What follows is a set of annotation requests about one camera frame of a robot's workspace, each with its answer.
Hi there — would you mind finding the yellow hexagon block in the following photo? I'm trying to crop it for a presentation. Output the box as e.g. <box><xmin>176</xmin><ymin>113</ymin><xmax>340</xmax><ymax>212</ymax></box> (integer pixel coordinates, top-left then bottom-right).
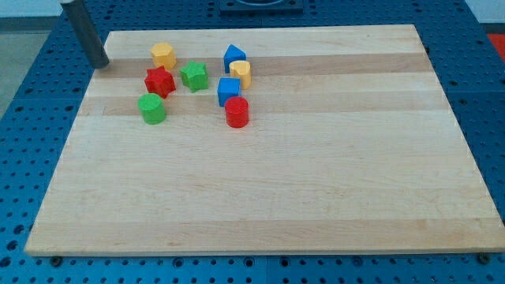
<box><xmin>151</xmin><ymin>43</ymin><xmax>177</xmax><ymax>70</ymax></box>

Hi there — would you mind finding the green star block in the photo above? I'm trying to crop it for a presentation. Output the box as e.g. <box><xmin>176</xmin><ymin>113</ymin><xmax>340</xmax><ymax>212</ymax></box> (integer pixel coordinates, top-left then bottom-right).
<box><xmin>179</xmin><ymin>61</ymin><xmax>208</xmax><ymax>92</ymax></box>

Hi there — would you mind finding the red star block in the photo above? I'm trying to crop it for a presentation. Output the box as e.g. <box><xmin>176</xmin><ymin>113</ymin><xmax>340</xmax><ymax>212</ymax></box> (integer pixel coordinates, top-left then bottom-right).
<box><xmin>144</xmin><ymin>66</ymin><xmax>177</xmax><ymax>99</ymax></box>

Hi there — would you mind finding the red cylinder block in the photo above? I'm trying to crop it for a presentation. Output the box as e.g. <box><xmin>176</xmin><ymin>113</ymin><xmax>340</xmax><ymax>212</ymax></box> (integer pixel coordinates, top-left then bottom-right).
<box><xmin>224</xmin><ymin>96</ymin><xmax>249</xmax><ymax>128</ymax></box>

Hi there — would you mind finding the blue cube block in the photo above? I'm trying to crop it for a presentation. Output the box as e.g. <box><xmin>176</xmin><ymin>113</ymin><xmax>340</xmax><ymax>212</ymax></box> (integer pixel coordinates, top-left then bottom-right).
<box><xmin>217</xmin><ymin>77</ymin><xmax>241</xmax><ymax>107</ymax></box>

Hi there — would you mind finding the wooden board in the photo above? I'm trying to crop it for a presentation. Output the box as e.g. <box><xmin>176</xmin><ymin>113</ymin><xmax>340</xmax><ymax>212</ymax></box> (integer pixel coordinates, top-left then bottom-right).
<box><xmin>25</xmin><ymin>24</ymin><xmax>504</xmax><ymax>257</ymax></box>

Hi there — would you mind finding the yellow heart block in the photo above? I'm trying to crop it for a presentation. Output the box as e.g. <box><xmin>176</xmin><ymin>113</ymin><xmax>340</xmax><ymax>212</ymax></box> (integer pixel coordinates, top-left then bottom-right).
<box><xmin>229</xmin><ymin>60</ymin><xmax>252</xmax><ymax>89</ymax></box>

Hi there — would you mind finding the blue triangle block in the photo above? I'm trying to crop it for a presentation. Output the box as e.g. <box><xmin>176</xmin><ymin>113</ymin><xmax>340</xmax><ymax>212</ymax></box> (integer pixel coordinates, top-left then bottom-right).
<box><xmin>223</xmin><ymin>44</ymin><xmax>247</xmax><ymax>73</ymax></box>

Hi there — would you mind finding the green cylinder block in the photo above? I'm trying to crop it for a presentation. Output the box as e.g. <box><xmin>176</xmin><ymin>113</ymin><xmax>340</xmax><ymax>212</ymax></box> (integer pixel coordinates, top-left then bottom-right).
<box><xmin>137</xmin><ymin>93</ymin><xmax>166</xmax><ymax>125</ymax></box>

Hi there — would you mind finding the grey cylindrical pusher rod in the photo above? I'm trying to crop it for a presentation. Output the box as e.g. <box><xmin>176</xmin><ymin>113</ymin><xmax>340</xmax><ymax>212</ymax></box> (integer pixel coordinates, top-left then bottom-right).
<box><xmin>58</xmin><ymin>0</ymin><xmax>110</xmax><ymax>69</ymax></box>

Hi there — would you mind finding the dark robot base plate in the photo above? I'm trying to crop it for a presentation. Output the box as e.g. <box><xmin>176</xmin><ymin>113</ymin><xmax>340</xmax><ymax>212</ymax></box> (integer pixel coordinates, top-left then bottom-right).
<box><xmin>216</xmin><ymin>0</ymin><xmax>304</xmax><ymax>15</ymax></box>

